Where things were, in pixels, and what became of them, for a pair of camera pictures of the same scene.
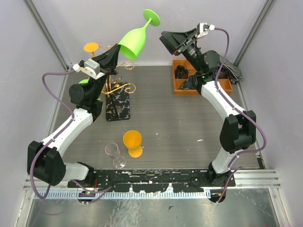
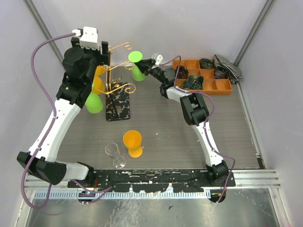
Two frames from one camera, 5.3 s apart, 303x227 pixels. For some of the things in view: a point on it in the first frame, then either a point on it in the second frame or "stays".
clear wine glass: x=112 y=149 stays
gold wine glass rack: x=118 y=95 stays
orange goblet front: x=132 y=140 stays
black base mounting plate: x=155 y=180 stays
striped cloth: x=235 y=74 stays
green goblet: x=133 y=42 → x=135 y=56
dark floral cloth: x=190 y=83 stays
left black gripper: x=108 y=61 → x=104 y=58
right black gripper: x=173 y=40 → x=144 y=64
